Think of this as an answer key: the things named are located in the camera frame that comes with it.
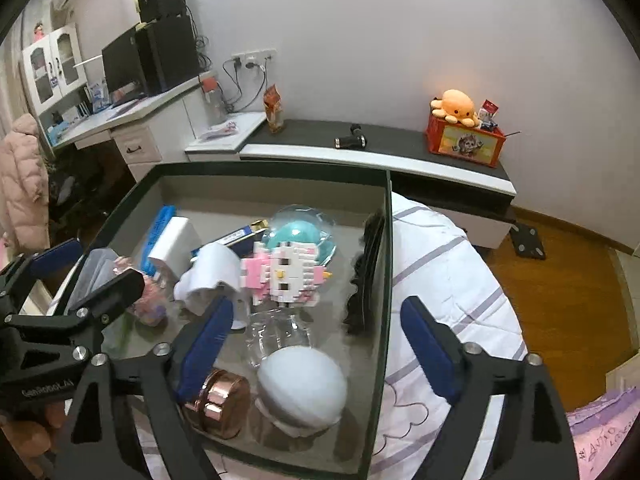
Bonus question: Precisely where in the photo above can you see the orange octopus plush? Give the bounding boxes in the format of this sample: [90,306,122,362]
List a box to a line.
[430,89,481,125]

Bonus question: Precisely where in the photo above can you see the pink storage box tray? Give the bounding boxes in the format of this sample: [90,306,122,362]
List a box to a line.
[47,160,393,478]

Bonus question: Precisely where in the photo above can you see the clear bottle with red cap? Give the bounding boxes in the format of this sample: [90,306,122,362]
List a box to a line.
[202,77,228,126]

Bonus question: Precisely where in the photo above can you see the teal sponge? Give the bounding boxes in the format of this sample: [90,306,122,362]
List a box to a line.
[264,205,341,266]

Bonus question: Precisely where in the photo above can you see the black computer monitor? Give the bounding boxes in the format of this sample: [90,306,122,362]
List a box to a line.
[101,25,148,103]

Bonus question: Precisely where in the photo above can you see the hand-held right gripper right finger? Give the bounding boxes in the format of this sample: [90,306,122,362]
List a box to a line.
[400,296,581,480]

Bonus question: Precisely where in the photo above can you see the red white small packet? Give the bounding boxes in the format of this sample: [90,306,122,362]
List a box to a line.
[479,100,501,131]

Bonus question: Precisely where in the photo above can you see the black computer tower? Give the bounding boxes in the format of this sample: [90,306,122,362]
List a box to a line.
[135,12,201,95]

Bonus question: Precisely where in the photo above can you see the blue ribbed plastic item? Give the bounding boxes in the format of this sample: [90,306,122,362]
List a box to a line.
[140,205,177,273]

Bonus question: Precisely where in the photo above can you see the orange snack bag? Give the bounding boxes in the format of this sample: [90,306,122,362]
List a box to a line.
[263,84,287,133]

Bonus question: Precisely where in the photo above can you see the white curtain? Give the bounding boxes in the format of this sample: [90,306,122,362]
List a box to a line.
[0,20,31,136]

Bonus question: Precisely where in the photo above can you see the pink puffer coat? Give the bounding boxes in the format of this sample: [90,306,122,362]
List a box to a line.
[0,112,51,256]

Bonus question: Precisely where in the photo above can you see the black office chair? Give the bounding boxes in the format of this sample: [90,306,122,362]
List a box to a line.
[45,150,136,251]

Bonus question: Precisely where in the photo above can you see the printed paper leaflet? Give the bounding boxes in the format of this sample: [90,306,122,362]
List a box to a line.
[197,119,241,142]

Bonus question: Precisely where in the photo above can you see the rose gold cosmetic case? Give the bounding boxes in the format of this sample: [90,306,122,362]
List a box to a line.
[181,367,251,433]

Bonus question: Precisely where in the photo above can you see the pink quilt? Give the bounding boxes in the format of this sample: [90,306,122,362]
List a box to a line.
[565,387,640,480]

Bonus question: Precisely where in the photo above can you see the black bathroom scale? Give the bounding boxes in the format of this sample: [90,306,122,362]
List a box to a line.
[511,222,547,261]

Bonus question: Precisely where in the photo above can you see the black speaker box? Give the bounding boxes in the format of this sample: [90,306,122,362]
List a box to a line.
[137,0,188,23]

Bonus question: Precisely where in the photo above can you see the white security camera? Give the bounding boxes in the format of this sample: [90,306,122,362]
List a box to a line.
[255,347,348,436]

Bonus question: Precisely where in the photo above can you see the pink white block toy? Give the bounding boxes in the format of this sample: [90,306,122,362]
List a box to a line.
[240,240,333,308]

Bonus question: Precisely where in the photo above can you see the pink translucent container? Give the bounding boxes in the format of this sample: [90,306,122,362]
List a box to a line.
[115,255,171,326]

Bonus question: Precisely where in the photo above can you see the white desk with drawers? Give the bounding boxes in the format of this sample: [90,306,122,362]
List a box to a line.
[37,72,216,181]

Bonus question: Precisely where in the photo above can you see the white hutch cabinet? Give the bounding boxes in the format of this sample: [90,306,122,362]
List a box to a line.
[20,22,83,111]

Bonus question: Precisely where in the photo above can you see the black power cables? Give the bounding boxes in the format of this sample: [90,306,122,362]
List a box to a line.
[220,57,271,113]

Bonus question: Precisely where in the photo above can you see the white wall outlet strip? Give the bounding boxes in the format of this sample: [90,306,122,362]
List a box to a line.
[231,49,278,68]

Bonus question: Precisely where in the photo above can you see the clear plastic case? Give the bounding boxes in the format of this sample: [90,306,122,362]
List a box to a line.
[67,247,131,311]

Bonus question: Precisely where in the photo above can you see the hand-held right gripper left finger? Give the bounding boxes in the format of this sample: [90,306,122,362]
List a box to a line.
[50,296,236,480]

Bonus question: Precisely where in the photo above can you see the black small device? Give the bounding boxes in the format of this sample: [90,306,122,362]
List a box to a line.
[335,124,368,150]

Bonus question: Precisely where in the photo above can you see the person's left hand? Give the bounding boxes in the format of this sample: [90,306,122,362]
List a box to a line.
[0,402,68,461]

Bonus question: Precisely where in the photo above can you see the red printed storage box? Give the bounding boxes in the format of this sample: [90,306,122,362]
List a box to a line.
[426,110,507,168]

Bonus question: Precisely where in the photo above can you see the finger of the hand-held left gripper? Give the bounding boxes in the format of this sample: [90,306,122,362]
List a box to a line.
[0,238,83,301]
[5,267,146,351]

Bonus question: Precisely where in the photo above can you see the blue white box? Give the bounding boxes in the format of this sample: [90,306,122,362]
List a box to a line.
[85,80,111,111]

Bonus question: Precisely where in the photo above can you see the blue printed small box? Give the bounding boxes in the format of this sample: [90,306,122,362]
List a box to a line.
[190,220,273,258]

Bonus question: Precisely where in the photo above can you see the white charger block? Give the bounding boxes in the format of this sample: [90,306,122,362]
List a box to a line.
[147,216,198,281]

